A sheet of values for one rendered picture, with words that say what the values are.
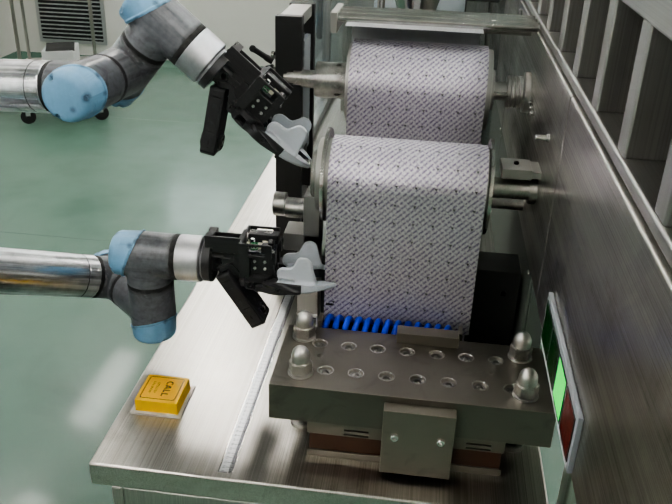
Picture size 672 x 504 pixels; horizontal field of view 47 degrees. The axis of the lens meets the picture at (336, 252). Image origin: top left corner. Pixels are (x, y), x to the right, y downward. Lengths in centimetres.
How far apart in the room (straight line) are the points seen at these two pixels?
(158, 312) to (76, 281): 15
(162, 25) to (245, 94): 15
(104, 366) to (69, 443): 42
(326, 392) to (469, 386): 20
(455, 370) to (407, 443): 13
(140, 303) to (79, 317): 203
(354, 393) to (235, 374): 32
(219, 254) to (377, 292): 26
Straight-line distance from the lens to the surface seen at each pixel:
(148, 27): 122
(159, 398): 128
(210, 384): 134
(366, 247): 121
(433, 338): 121
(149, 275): 128
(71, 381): 297
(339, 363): 116
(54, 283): 135
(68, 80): 113
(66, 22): 748
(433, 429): 111
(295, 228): 131
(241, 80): 122
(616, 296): 72
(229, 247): 123
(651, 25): 74
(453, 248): 120
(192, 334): 147
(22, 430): 280
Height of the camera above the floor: 169
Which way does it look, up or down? 27 degrees down
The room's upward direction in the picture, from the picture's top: 2 degrees clockwise
